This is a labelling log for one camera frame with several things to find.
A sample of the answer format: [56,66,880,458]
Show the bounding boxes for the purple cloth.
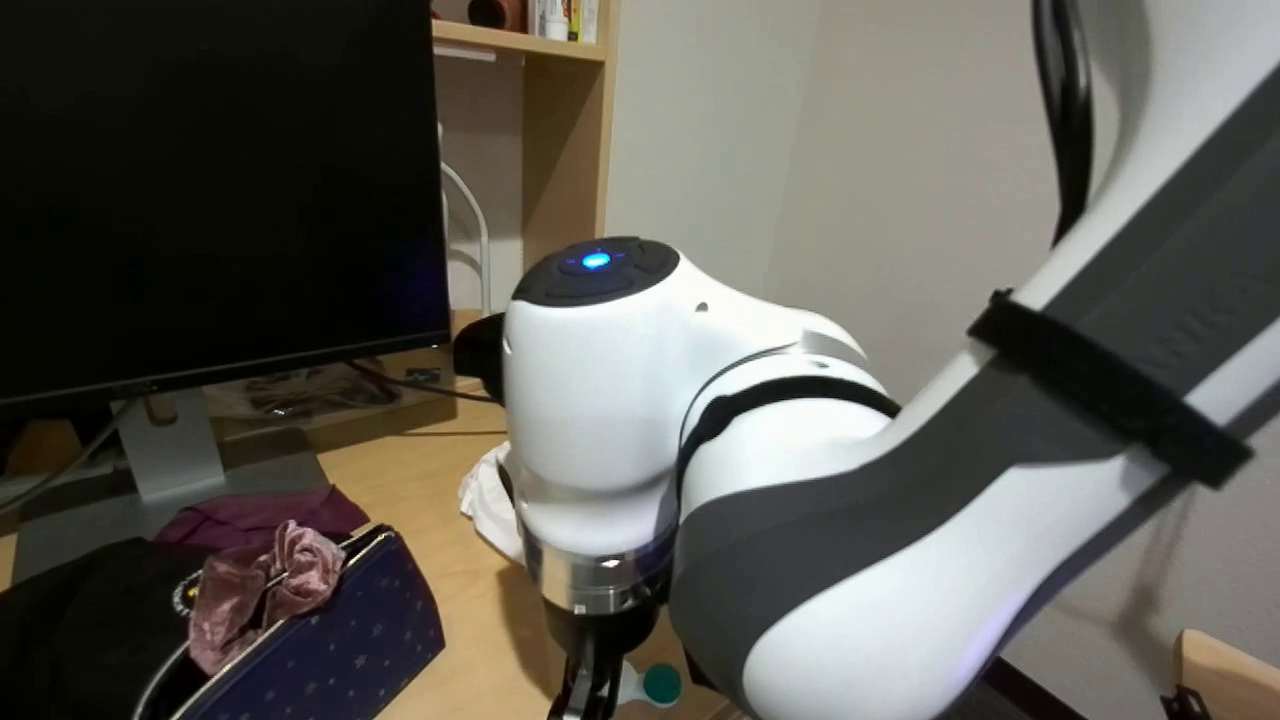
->
[154,486,375,562]

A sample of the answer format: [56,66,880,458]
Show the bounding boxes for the black stand clamp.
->
[1155,676,1215,720]

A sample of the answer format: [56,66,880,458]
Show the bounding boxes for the black fabric bundle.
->
[0,535,218,720]

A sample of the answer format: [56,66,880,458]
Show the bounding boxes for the white wire frame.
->
[438,123,498,319]

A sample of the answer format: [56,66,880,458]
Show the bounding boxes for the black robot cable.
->
[1030,0,1100,248]

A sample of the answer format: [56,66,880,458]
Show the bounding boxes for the navy dotted bag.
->
[131,521,451,720]

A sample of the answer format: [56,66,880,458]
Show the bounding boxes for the black velcro strap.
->
[966,290,1258,493]

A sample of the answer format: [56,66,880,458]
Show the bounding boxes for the silver monitor stand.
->
[0,390,333,593]

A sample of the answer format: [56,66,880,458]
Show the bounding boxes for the dark flat patterned object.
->
[236,363,403,422]

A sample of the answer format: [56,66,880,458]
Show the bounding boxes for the dark round shelf item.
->
[464,0,533,36]

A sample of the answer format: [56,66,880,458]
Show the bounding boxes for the light wooden bookshelf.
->
[429,0,626,354]

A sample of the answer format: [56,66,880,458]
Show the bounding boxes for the white shelf bottle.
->
[528,0,574,44]

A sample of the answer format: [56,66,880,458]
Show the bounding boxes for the black baseball cap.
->
[448,313,511,406]

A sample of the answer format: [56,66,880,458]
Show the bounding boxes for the pink velvet scrunchie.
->
[185,516,348,680]

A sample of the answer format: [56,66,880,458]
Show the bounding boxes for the white crumpled cloth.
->
[458,441,533,564]

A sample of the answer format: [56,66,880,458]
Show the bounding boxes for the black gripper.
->
[546,604,688,720]

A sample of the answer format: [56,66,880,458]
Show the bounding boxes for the black desk cable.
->
[348,350,500,410]

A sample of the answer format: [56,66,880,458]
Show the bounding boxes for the black computer monitor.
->
[0,0,451,411]

